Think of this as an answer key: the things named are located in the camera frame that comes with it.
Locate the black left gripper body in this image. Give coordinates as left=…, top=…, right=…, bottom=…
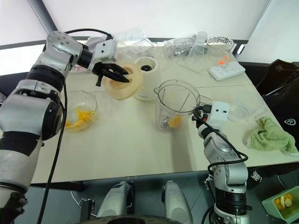
left=92, top=62, right=115, bottom=87

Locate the clear plastic cup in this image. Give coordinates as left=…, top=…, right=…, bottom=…
left=229, top=92, right=267, bottom=122

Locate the clear plastic sheet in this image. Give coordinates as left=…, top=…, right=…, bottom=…
left=177, top=47, right=237, bottom=73

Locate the silver robot right leg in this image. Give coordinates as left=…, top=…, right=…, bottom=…
left=161, top=180, right=194, bottom=224

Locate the clear plastic flask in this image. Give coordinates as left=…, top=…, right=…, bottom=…
left=187, top=31, right=209, bottom=58

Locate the clear blender jar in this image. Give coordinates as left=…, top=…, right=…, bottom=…
left=153, top=79, right=202, bottom=133

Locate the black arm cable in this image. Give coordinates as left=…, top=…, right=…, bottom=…
left=193, top=113, right=249, bottom=174
left=36, top=28, right=115, bottom=224

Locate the cream blender base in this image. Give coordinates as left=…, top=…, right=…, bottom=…
left=134, top=56, right=162, bottom=102

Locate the green cloth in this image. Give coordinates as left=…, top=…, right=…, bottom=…
left=246, top=117, right=299, bottom=154

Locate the dark grey pillar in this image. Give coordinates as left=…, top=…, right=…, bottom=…
left=26, top=0, right=58, bottom=34

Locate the silver robot leg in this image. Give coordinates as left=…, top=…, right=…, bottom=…
left=96, top=181, right=135, bottom=218
left=161, top=180, right=194, bottom=224

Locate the cream blender lid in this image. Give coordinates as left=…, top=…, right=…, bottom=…
left=102, top=62, right=144, bottom=101

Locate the crumpled clear plastic bag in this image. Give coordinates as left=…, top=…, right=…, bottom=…
left=115, top=28, right=155, bottom=57

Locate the green bin with peels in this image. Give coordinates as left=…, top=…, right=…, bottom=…
left=261, top=188, right=299, bottom=220

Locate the black bag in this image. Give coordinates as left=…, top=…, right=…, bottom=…
left=255, top=59, right=299, bottom=155

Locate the silver foil tray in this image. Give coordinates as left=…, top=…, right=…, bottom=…
left=206, top=35, right=235, bottom=50

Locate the white power strip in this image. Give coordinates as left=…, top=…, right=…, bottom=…
left=208, top=63, right=246, bottom=81

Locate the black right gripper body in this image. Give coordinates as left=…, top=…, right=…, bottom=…
left=191, top=105, right=213, bottom=122

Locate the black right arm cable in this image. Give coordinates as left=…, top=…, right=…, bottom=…
left=193, top=113, right=249, bottom=174

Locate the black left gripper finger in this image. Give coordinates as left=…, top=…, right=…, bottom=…
left=109, top=63, right=130, bottom=76
left=106, top=70, right=130, bottom=84

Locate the plastic bag with red packs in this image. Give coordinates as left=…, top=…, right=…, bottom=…
left=69, top=35, right=106, bottom=73

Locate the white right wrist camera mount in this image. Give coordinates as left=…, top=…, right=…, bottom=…
left=203, top=101, right=231, bottom=127

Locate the silver robot left leg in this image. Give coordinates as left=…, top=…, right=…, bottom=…
left=96, top=181, right=135, bottom=218

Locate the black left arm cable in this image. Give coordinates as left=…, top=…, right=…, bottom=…
left=36, top=28, right=115, bottom=224

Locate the black cap with white logo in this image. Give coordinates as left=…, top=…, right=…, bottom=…
left=246, top=167, right=281, bottom=190

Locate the clear bag with metal parts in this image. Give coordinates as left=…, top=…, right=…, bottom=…
left=163, top=36, right=195, bottom=58

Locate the black and white device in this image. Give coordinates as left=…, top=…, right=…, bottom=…
left=234, top=43, right=246, bottom=55

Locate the clear glass bowl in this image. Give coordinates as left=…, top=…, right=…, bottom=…
left=61, top=90, right=98, bottom=134

